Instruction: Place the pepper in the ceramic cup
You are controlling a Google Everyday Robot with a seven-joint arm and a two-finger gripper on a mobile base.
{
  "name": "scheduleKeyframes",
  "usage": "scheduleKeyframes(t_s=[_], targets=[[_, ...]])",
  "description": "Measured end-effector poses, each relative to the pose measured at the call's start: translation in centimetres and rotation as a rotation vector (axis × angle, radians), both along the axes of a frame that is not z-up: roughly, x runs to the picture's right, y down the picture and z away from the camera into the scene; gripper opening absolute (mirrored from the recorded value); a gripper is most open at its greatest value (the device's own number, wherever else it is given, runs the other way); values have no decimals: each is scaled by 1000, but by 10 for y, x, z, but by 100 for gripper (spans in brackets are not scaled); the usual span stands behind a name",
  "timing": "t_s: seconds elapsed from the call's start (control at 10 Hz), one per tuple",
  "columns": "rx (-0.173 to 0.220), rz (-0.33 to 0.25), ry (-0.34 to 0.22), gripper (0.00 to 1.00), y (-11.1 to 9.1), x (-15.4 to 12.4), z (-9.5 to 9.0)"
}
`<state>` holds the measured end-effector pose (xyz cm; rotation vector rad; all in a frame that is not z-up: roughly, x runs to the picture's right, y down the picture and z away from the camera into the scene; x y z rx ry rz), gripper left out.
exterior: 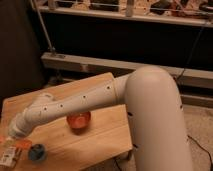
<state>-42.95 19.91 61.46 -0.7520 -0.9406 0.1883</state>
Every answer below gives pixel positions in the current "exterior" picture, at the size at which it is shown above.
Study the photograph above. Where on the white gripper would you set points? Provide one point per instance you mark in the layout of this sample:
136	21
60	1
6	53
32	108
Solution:
18	128

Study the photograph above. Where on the orange pepper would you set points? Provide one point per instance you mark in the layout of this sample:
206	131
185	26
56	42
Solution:
23	144

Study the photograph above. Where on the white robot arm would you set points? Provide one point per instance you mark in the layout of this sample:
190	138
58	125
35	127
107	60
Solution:
151	97

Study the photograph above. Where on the orange ceramic bowl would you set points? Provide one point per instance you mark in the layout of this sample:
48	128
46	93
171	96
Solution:
79	121

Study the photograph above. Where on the metal pole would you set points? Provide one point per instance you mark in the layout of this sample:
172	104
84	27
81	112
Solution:
50	46

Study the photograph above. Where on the white shelf rail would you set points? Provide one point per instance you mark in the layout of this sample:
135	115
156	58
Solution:
188	77

